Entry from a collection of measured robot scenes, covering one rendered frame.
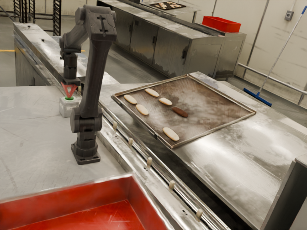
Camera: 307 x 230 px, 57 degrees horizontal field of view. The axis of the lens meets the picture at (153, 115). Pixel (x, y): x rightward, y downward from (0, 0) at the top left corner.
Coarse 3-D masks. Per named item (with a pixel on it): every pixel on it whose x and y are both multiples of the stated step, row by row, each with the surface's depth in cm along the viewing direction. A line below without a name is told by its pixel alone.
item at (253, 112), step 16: (176, 80) 163; (112, 96) 145; (144, 96) 146; (160, 96) 146; (224, 96) 147; (160, 112) 133; (224, 112) 134; (256, 112) 134; (192, 128) 122; (208, 128) 123; (176, 144) 111
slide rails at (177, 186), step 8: (104, 112) 136; (112, 120) 130; (112, 128) 124; (120, 128) 125; (120, 136) 119; (128, 136) 120; (128, 144) 115; (136, 144) 116; (136, 152) 111; (144, 152) 112; (144, 160) 107; (152, 160) 108; (160, 168) 104; (168, 176) 101; (176, 184) 98; (184, 192) 95; (192, 200) 92; (200, 208) 90; (208, 216) 87; (216, 224) 85
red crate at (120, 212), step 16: (96, 208) 86; (112, 208) 87; (128, 208) 88; (32, 224) 77; (48, 224) 78; (64, 224) 79; (80, 224) 80; (96, 224) 81; (112, 224) 82; (128, 224) 82
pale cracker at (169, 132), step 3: (165, 129) 120; (168, 129) 120; (165, 132) 118; (168, 132) 118; (171, 132) 118; (174, 132) 118; (168, 135) 117; (171, 135) 116; (174, 135) 116; (177, 135) 117; (171, 138) 115; (174, 138) 115; (177, 138) 115
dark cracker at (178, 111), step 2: (172, 108) 135; (174, 108) 135; (176, 108) 134; (178, 108) 134; (174, 110) 133; (176, 110) 133; (178, 110) 133; (180, 110) 133; (182, 110) 133; (176, 112) 132; (178, 112) 132; (180, 112) 131; (182, 112) 131; (184, 112) 131; (178, 114) 132; (180, 114) 131; (182, 114) 130; (184, 114) 130; (186, 114) 131; (184, 116) 130; (186, 116) 130
